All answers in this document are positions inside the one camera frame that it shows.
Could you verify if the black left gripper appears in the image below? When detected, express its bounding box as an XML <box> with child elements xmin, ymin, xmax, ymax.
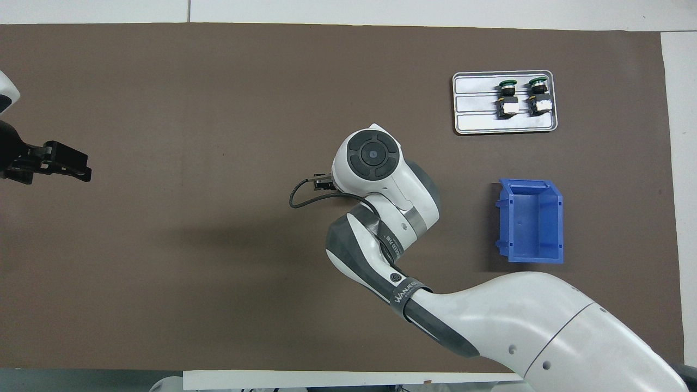
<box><xmin>0</xmin><ymin>120</ymin><xmax>93</xmax><ymax>186</ymax></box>

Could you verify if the brown table mat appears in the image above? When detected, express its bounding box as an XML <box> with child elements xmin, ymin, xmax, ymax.
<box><xmin>0</xmin><ymin>23</ymin><xmax>684</xmax><ymax>374</ymax></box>

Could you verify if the grey metal tray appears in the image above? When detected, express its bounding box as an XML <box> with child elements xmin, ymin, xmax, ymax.
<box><xmin>452</xmin><ymin>70</ymin><xmax>559</xmax><ymax>136</ymax></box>

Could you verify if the blue plastic storage bin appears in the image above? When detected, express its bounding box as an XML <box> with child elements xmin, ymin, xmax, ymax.
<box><xmin>494</xmin><ymin>179</ymin><xmax>565</xmax><ymax>265</ymax></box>

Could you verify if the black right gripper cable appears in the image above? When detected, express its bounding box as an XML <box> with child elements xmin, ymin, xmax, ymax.
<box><xmin>289</xmin><ymin>173</ymin><xmax>382</xmax><ymax>213</ymax></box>

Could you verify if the green push button switch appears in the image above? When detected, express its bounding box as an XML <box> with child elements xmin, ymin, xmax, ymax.
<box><xmin>527</xmin><ymin>78</ymin><xmax>553</xmax><ymax>116</ymax></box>
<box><xmin>494</xmin><ymin>79</ymin><xmax>519</xmax><ymax>119</ymax></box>

